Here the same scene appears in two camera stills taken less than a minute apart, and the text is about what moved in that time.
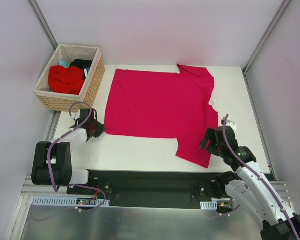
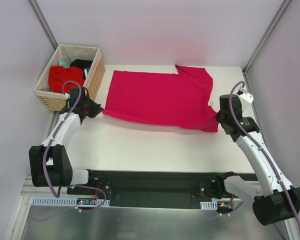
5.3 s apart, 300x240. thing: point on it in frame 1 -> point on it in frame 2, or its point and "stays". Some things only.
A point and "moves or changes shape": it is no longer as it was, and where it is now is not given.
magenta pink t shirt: x=154 y=104 moves or changes shape
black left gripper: x=95 y=128 -> x=90 y=110
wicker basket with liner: x=53 y=100 stays
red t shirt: x=68 y=80 stays
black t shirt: x=81 y=64 stays
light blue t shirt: x=64 y=64 stays
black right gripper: x=211 y=141 -> x=221 y=119
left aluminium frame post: x=42 y=21 stays
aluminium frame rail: x=31 y=189 stays
